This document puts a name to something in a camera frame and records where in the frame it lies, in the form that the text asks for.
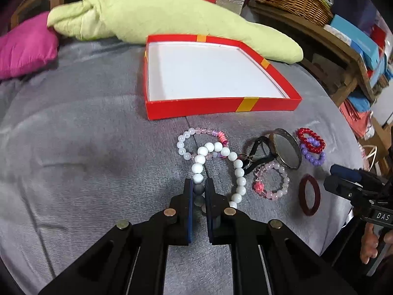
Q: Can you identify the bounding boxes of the pink rose bead bracelet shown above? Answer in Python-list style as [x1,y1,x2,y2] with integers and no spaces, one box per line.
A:
[252,162,291,202]

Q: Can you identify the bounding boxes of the silver metal bangle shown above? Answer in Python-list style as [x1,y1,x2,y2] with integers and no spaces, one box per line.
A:
[268,128,302,170]

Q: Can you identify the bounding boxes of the black hair tie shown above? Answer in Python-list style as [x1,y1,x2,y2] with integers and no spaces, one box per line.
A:
[238,135,275,176]

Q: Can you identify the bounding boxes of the pink white small bead bracelet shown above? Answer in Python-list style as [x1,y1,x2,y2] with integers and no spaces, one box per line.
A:
[176,126,231,161]

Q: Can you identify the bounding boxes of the wicker basket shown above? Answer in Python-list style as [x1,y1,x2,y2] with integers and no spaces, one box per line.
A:
[256,0,333,27]

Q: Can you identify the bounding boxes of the red shallow gift box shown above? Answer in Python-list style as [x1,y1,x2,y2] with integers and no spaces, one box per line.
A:
[143,35,302,120]

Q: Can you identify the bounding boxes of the blue cardboard box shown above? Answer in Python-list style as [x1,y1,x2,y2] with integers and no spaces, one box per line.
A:
[330,15,380,70]

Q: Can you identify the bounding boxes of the white large bead bracelet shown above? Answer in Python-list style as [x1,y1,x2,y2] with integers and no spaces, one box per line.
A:
[190,142,248,215]

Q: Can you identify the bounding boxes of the right hand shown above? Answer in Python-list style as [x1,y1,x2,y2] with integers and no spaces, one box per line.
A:
[360,222,393,264]

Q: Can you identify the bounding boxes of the maroon hair tie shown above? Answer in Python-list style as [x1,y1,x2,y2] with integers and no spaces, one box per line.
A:
[298,174,321,217]

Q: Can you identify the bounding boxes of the red bead bracelet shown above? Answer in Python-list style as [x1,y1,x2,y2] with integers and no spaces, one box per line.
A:
[296,127,326,155]

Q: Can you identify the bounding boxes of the light green folded blanket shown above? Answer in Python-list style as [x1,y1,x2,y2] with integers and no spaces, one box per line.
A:
[47,0,303,64]

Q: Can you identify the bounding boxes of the purple bead bracelet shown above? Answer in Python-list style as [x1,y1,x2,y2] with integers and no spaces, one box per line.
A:
[299,137,326,167]

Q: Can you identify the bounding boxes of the grey bed cover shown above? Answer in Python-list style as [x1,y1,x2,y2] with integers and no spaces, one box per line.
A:
[1,39,362,294]

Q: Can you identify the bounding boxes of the magenta pillow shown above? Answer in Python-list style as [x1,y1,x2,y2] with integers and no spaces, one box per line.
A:
[1,11,59,80]

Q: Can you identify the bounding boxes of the wooden shelf table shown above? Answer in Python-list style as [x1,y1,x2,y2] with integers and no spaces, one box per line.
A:
[248,0,382,106]

